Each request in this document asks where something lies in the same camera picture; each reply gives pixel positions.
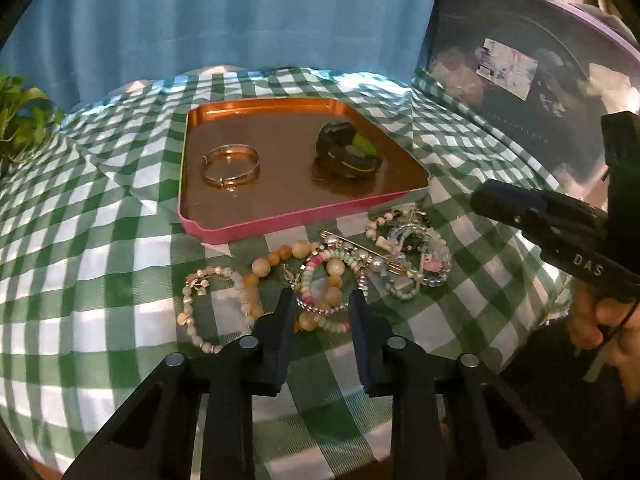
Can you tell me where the gold pearl bar brooch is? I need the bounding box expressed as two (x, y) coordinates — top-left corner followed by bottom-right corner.
(320, 230), (405, 276)

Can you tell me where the potted green plant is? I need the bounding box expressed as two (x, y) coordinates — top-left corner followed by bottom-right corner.
(0, 73), (65, 174)

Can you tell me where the large tan wooden bead bracelet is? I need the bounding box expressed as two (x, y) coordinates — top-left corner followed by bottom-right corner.
(242, 239), (352, 334)

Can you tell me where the pink multicolour bead bracelet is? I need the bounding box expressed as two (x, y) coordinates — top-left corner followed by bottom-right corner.
(297, 248), (360, 335)

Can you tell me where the green white checkered tablecloth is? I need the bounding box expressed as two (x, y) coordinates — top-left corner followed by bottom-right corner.
(1, 68), (568, 471)

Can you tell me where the pale green crystal bracelet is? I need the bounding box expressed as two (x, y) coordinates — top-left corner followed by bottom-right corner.
(380, 223), (454, 302)

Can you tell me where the blue curtain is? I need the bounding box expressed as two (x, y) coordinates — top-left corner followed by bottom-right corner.
(1, 0), (435, 108)

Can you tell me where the right hand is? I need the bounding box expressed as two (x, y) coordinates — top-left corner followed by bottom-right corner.
(567, 280), (640, 405)

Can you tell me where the pink copper metal tray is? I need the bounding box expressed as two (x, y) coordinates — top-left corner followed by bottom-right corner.
(178, 98), (428, 245)

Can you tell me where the clear storage bin purple lid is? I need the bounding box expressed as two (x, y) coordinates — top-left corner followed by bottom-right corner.
(424, 0), (639, 207)

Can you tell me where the dark charm bead bracelet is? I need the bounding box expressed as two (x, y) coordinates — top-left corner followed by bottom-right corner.
(363, 206), (430, 256)

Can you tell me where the white label sticker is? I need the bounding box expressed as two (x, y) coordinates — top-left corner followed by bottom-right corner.
(476, 38), (538, 101)

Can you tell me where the white pearl leaf bracelet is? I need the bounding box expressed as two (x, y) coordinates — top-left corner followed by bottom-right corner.
(176, 264), (257, 354)

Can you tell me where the gold bangle bracelet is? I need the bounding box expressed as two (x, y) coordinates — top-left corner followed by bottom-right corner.
(200, 142), (262, 190)

